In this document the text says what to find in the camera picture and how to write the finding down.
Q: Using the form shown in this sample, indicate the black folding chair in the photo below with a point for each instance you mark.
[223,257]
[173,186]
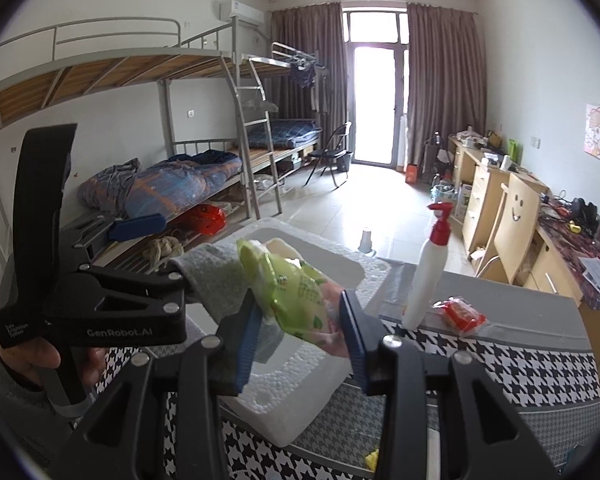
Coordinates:
[329,156]

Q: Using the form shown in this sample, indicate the white foam box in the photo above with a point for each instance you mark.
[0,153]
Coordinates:
[290,339]

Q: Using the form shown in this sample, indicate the left brown curtain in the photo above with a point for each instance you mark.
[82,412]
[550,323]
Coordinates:
[310,39]

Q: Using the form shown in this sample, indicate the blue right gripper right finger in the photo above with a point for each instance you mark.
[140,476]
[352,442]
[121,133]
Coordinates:
[363,334]

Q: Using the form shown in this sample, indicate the grey cloth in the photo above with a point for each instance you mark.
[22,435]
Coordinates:
[216,281]

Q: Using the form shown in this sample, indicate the long wooden desk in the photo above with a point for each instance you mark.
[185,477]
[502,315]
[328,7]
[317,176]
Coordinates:
[552,264]

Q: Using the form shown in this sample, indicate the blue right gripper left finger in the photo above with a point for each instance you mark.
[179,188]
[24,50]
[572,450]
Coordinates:
[239,333]

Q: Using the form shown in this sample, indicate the red snack packet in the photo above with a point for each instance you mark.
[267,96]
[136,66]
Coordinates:
[460,315]

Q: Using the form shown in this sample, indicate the houndstooth tablecloth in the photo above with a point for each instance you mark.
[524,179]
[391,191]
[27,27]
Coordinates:
[549,375]

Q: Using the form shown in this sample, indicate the person's left hand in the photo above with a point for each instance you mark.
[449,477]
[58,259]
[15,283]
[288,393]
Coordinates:
[27,358]

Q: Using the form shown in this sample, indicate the right brown curtain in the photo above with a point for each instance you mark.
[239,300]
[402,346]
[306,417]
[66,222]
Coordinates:
[446,76]

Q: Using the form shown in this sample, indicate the orange bag on floor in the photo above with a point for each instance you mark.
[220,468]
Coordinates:
[411,174]

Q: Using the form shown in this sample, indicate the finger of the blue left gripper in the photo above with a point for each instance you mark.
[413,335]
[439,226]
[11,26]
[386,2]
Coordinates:
[130,229]

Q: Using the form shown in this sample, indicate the clear blue water bottle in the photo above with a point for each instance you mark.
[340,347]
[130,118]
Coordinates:
[366,244]

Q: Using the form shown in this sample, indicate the red plastic bag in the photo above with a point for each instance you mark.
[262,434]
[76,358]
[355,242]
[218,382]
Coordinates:
[205,219]

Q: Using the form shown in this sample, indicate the far metal bunk bed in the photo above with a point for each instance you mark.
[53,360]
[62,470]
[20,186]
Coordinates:
[258,119]

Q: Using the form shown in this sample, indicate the white air conditioner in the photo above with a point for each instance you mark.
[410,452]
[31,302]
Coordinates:
[231,9]

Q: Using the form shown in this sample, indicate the blue orange quilt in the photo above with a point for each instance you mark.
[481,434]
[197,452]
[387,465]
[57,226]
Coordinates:
[168,188]

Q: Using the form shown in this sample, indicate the wooden smiley chair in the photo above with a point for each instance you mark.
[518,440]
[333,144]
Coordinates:
[512,233]

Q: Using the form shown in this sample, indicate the white spray bottle red top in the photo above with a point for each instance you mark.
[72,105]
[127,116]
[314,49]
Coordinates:
[429,269]

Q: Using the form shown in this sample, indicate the brown curtain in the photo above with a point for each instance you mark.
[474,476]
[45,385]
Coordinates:
[310,39]
[446,76]

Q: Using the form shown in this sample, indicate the grey metal bunk bed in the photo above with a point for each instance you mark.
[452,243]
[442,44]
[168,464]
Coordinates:
[134,87]

